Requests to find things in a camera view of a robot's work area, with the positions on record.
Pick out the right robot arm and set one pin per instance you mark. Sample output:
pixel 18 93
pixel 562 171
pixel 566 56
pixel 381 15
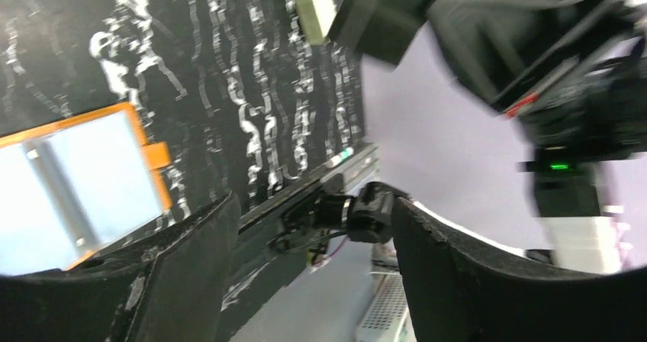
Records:
pixel 574 202

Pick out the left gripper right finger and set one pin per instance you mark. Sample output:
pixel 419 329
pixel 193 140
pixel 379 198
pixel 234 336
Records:
pixel 460 288

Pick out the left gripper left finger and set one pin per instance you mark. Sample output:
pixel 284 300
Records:
pixel 166 287

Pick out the white box with red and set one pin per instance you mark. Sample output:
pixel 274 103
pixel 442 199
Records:
pixel 316 18

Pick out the black card tray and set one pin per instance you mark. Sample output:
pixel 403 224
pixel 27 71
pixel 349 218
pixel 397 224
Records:
pixel 382 29

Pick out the orange card holder wallet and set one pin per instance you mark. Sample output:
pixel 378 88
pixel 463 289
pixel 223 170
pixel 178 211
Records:
pixel 76 186

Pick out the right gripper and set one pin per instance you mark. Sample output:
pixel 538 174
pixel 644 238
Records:
pixel 572 72

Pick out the green white marker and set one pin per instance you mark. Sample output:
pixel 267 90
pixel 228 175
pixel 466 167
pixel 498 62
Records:
pixel 339 158

